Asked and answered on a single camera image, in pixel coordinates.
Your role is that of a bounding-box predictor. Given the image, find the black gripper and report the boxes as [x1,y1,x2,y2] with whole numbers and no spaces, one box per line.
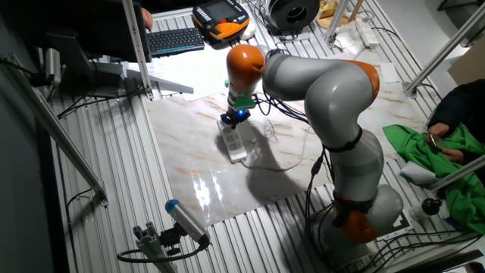
[220,108,252,130]

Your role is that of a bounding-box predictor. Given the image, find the white four-button power strip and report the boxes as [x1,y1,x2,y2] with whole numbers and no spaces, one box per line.
[216,117,248,164]

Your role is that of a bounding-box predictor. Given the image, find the smartphone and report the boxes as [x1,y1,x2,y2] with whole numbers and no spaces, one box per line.
[427,132,446,151]

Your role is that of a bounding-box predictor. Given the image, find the white plain power strip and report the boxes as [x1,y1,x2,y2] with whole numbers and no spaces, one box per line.
[354,18,380,49]

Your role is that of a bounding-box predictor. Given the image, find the bare human hand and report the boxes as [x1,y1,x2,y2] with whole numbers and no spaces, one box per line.
[427,122,450,139]
[440,148,465,165]
[140,7,154,31]

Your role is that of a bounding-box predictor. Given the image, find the white paper sheet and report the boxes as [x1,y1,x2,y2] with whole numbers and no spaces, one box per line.
[151,45,252,102]

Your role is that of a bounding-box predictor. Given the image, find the marble pattern board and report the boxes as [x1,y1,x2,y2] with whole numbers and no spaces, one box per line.
[145,51,429,228]

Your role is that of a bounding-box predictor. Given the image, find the grey metal plate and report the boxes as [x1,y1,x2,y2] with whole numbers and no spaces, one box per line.
[127,67,194,95]

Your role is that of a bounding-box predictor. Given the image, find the white computer mouse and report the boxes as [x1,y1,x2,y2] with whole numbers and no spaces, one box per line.
[239,22,258,41]

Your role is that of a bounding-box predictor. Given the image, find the black keyboard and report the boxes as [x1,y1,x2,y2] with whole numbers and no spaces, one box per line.
[145,27,206,58]

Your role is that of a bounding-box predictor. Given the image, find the orange black teach pendant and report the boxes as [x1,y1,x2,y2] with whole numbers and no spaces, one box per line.
[191,0,251,42]

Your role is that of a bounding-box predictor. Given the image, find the black round spool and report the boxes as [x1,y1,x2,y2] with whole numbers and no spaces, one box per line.
[264,0,321,37]

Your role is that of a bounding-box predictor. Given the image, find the round wooden plate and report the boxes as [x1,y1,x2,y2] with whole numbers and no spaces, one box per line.
[316,14,354,30]

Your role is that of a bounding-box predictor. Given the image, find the white crumpled paper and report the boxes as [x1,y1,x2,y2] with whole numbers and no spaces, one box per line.
[335,30,365,58]

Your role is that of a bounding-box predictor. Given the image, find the short aluminium profile stand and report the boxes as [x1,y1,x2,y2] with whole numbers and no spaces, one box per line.
[132,221,177,273]

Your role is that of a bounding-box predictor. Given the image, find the black monitor with stand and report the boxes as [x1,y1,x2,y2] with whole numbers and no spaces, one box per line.
[45,0,152,98]

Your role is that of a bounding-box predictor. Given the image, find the white cloth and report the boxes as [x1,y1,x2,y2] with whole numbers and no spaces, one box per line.
[399,161,439,187]

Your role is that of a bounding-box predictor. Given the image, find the white fiducial marker plate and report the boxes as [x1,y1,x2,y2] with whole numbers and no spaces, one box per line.
[378,212,414,242]

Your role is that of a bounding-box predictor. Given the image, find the black round knob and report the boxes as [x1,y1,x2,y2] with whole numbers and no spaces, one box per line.
[421,197,443,216]

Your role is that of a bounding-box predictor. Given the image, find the dark jacket sleeve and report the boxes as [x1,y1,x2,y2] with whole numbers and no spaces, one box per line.
[427,78,485,165]

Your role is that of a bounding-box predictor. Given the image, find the green cloth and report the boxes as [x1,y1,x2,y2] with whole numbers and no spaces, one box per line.
[382,123,485,235]

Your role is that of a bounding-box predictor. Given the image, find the brown cardboard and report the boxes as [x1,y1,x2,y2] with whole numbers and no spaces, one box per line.
[446,45,485,86]

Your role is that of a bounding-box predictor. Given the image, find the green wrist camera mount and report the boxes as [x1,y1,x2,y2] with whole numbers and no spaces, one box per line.
[224,78,257,111]

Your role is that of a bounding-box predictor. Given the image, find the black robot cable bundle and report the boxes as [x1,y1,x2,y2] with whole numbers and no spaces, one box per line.
[252,48,334,262]

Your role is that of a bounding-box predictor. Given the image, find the white power strip cable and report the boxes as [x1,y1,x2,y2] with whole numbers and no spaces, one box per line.
[242,124,315,173]

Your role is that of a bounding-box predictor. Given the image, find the silver camera with blue end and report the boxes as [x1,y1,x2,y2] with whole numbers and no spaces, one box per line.
[164,199,211,247]

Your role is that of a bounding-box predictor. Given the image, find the aluminium frame post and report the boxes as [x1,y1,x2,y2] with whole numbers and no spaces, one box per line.
[121,0,155,100]
[324,0,349,46]

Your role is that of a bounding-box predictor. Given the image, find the black camera clamp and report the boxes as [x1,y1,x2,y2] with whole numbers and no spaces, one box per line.
[158,223,186,257]

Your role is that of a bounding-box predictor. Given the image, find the black camera cable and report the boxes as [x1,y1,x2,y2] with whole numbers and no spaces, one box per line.
[116,242,208,264]

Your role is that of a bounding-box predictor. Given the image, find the long aluminium frame beam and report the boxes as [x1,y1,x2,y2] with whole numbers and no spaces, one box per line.
[0,52,110,208]

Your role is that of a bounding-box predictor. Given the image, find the silver box camera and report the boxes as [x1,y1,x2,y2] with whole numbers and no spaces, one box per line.
[44,47,62,86]

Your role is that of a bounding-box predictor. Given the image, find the black floor cables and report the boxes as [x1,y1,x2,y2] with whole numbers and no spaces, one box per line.
[359,227,485,273]

